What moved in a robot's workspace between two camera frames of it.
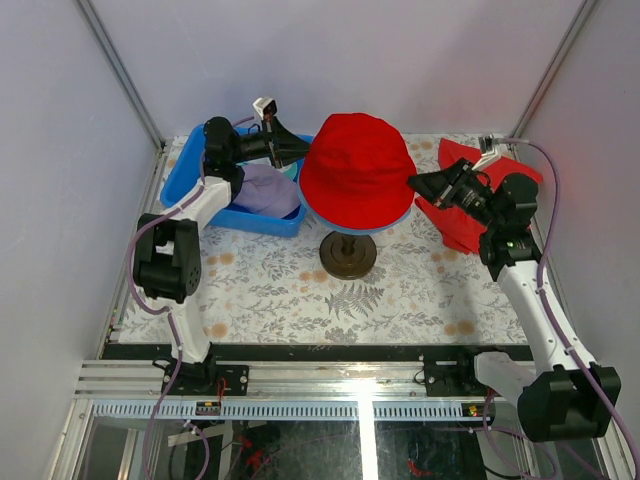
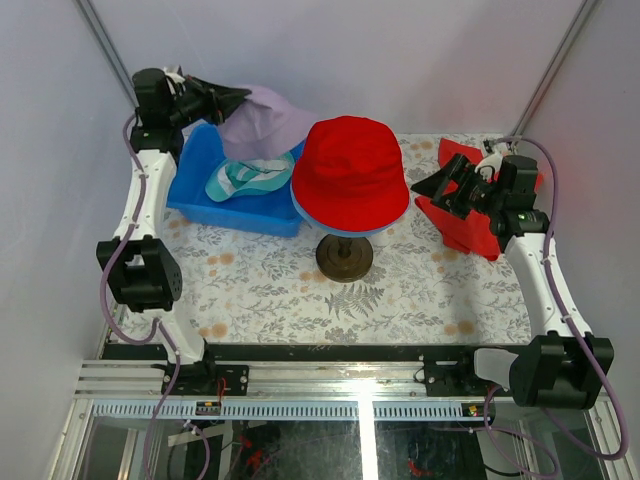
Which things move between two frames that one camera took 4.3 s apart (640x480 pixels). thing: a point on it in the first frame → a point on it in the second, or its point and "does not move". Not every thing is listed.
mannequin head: [345, 256] does not move
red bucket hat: [354, 173] does not move
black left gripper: [285, 144] → [214, 100]
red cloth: [463, 231] does not move
